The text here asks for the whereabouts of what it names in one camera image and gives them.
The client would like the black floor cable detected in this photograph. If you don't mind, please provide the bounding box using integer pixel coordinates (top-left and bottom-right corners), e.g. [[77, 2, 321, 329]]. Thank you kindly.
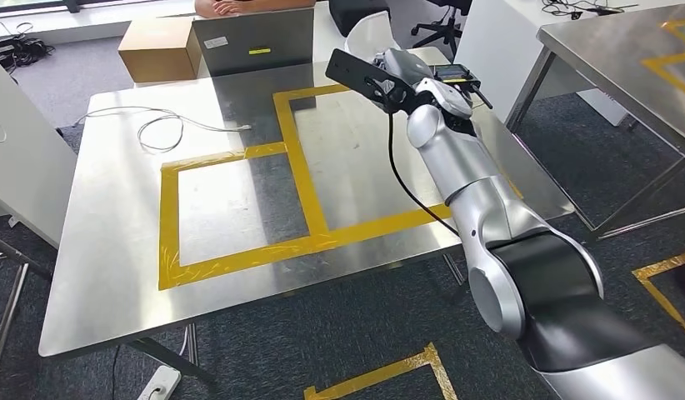
[[109, 344, 124, 400]]

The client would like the brown cardboard box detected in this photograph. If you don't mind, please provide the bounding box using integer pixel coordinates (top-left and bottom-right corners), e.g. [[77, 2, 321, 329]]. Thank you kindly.
[[117, 15, 204, 84]]

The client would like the black office chair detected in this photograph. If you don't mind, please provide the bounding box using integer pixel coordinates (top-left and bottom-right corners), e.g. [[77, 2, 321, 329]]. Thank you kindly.
[[410, 0, 473, 57]]

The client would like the black camera cable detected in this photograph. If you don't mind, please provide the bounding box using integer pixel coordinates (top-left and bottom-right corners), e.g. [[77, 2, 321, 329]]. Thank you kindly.
[[364, 77, 461, 238]]

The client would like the black cable bundle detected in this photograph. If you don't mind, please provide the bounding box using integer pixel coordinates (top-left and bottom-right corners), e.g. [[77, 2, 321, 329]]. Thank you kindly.
[[541, 0, 641, 20], [0, 21, 57, 73]]

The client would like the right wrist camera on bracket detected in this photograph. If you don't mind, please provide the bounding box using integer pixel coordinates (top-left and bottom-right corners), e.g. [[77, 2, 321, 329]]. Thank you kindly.
[[324, 48, 417, 115]]

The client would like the black case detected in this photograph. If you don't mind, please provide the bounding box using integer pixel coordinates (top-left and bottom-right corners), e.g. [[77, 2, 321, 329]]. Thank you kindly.
[[328, 0, 392, 38]]

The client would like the steel table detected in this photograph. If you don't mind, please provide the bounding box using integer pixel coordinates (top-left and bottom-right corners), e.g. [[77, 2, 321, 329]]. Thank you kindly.
[[505, 2, 685, 243], [0, 232, 53, 393]]

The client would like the white power strip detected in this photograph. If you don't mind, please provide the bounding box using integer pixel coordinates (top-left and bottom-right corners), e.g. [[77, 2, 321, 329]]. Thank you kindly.
[[137, 365, 183, 400]]

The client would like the grey box with yellow label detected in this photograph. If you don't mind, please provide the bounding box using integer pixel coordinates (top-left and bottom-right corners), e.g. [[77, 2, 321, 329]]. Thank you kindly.
[[192, 7, 316, 78]]

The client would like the white cabinet panel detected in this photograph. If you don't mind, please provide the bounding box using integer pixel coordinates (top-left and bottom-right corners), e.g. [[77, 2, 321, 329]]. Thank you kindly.
[[0, 52, 78, 249]]

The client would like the person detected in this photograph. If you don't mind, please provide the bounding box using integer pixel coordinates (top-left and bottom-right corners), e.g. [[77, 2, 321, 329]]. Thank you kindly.
[[194, 0, 317, 19]]

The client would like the white data cable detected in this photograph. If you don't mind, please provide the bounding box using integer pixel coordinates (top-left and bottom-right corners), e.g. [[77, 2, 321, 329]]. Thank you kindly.
[[74, 106, 253, 154]]

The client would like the person's hand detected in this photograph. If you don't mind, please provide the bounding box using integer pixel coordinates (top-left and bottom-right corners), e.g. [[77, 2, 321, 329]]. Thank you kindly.
[[212, 0, 250, 17]]

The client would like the steel workbench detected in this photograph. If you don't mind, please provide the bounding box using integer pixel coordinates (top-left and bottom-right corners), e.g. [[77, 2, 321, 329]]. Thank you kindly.
[[37, 45, 576, 388]]

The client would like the black tool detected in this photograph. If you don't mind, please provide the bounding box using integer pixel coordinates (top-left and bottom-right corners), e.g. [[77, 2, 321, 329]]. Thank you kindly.
[[430, 63, 493, 110]]

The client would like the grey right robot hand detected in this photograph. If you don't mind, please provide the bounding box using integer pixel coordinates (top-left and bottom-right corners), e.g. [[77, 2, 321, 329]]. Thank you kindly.
[[373, 47, 435, 88]]

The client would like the white car mirror shell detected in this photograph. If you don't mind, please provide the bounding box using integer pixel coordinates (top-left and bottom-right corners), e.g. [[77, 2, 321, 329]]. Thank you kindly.
[[343, 11, 403, 57]]

